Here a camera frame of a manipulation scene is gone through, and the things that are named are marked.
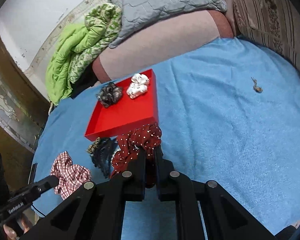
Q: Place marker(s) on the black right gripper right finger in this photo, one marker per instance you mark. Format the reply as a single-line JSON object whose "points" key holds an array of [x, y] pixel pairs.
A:
{"points": [[167, 188]]}

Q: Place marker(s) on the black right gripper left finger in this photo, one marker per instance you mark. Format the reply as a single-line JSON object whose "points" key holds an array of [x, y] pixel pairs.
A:
{"points": [[130, 184]]}

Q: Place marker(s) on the dark red polka-dot scrunchie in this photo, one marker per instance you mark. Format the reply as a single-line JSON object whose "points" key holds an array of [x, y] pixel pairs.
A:
{"points": [[130, 144]]}

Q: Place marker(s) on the dark blue hair claw clip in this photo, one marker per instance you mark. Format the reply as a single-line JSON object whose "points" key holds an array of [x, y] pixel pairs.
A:
{"points": [[101, 152]]}

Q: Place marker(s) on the red rectangular tray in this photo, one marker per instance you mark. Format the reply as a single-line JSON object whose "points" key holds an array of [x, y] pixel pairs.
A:
{"points": [[127, 114]]}

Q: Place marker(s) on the red white checked scrunchie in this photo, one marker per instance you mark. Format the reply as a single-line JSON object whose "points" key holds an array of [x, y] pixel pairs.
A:
{"points": [[71, 176]]}

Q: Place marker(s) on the black grey scrunchie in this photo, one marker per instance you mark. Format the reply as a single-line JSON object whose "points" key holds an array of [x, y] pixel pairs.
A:
{"points": [[109, 94]]}

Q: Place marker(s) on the light blue towel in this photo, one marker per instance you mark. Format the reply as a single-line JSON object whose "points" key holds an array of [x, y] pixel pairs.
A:
{"points": [[214, 126]]}

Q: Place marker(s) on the white spotted scrunchie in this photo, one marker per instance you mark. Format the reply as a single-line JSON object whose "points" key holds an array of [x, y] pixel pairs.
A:
{"points": [[138, 86]]}

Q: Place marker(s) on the pink bolster pillow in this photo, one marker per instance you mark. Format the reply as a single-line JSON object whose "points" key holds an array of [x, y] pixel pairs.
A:
{"points": [[162, 41]]}

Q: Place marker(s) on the green patterned blanket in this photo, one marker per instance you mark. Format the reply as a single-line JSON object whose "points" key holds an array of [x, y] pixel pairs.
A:
{"points": [[79, 44]]}

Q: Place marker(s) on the grey quilted pillow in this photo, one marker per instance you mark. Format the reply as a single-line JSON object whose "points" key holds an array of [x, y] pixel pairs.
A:
{"points": [[137, 14]]}

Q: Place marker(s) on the striped floral cushion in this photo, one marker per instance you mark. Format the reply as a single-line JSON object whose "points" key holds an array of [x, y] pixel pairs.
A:
{"points": [[274, 24]]}

